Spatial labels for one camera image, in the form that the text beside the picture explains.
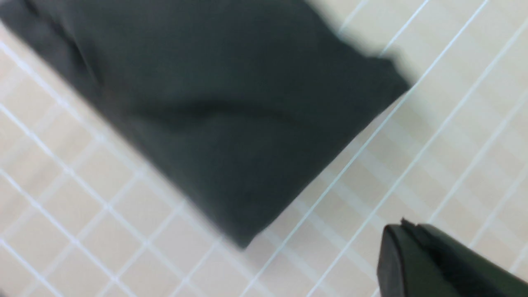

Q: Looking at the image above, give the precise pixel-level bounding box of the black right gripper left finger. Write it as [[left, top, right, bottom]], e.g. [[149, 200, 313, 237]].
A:
[[377, 222, 448, 297]]

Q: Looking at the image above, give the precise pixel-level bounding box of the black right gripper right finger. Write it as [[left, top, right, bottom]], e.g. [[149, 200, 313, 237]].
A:
[[402, 219, 527, 297]]

